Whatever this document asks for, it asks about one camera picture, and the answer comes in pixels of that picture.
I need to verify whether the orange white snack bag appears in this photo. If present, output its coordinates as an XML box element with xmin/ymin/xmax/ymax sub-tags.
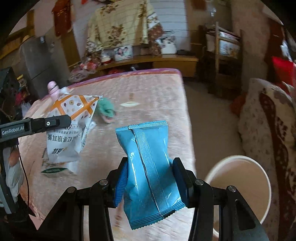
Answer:
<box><xmin>47</xmin><ymin>94</ymin><xmax>101</xmax><ymax>164</ymax></box>

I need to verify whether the green white milk carton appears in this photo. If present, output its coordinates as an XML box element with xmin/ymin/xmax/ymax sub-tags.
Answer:
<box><xmin>41</xmin><ymin>161</ymin><xmax>78</xmax><ymax>177</ymax></box>

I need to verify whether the green cloth rag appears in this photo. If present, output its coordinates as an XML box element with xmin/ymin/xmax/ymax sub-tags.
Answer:
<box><xmin>95</xmin><ymin>97</ymin><xmax>116</xmax><ymax>123</ymax></box>

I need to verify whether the blue plastic wrapper pack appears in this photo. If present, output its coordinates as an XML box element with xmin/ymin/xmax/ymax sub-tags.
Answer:
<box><xmin>115</xmin><ymin>120</ymin><xmax>185</xmax><ymax>230</ymax></box>

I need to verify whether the white round trash bin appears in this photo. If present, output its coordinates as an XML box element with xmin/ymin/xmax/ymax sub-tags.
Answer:
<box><xmin>204</xmin><ymin>155</ymin><xmax>272</xmax><ymax>239</ymax></box>

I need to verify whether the gloved left hand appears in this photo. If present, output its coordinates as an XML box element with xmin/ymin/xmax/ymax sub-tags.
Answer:
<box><xmin>1</xmin><ymin>146</ymin><xmax>24</xmax><ymax>203</ymax></box>

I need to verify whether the pink thermos bottle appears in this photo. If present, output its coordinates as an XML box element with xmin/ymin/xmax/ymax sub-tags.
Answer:
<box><xmin>47</xmin><ymin>81</ymin><xmax>60</xmax><ymax>102</ymax></box>

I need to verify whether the grey refrigerator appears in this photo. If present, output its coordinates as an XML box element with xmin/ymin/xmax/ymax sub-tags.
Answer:
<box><xmin>20</xmin><ymin>36</ymin><xmax>70</xmax><ymax>99</ymax></box>

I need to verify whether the floral covered sofa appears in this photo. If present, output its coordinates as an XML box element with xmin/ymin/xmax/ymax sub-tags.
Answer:
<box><xmin>238</xmin><ymin>78</ymin><xmax>295</xmax><ymax>240</ymax></box>

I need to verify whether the framed couple photo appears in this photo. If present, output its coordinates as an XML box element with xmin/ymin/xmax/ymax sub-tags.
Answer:
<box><xmin>113</xmin><ymin>45</ymin><xmax>133</xmax><ymax>61</ymax></box>

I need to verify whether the red plastic bag on floor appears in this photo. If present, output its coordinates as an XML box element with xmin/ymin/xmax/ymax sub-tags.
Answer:
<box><xmin>230</xmin><ymin>93</ymin><xmax>246</xmax><ymax>117</ymax></box>

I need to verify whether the red chinese knot left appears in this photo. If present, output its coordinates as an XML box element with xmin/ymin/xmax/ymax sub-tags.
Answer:
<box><xmin>52</xmin><ymin>0</ymin><xmax>72</xmax><ymax>37</ymax></box>

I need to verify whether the floral cloth covered television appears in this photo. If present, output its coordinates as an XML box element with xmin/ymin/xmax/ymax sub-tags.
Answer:
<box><xmin>86</xmin><ymin>1</ymin><xmax>164</xmax><ymax>53</ymax></box>

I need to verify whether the red cushion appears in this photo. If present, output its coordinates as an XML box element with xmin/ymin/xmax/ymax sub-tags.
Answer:
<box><xmin>272</xmin><ymin>56</ymin><xmax>295</xmax><ymax>88</ymax></box>

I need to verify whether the wooden tv cabinet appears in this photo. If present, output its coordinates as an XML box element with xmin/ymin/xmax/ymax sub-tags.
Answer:
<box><xmin>82</xmin><ymin>54</ymin><xmax>199</xmax><ymax>80</ymax></box>

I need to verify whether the wooden chair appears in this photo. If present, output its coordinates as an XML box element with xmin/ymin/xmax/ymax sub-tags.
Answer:
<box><xmin>200</xmin><ymin>22</ymin><xmax>243</xmax><ymax>100</ymax></box>

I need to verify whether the pink covered standing appliance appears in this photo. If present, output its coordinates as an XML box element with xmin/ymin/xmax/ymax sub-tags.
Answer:
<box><xmin>231</xmin><ymin>0</ymin><xmax>270</xmax><ymax>91</ymax></box>

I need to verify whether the wedding photo frame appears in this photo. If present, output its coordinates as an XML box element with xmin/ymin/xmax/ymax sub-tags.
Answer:
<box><xmin>156</xmin><ymin>36</ymin><xmax>177</xmax><ymax>54</ymax></box>

